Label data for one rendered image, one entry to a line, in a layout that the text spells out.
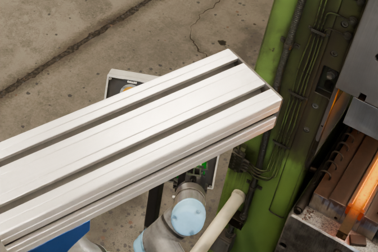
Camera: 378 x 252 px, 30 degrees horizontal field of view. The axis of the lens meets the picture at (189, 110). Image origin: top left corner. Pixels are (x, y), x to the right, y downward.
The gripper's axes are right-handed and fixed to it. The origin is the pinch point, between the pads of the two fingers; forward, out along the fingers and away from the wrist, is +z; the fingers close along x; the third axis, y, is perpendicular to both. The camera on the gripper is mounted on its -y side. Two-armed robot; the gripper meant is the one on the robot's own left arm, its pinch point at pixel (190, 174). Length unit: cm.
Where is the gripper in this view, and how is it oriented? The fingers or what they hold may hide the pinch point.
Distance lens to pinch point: 192.8
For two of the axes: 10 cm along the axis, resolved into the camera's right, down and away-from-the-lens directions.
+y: 1.6, -9.5, -2.7
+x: -9.9, -1.6, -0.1
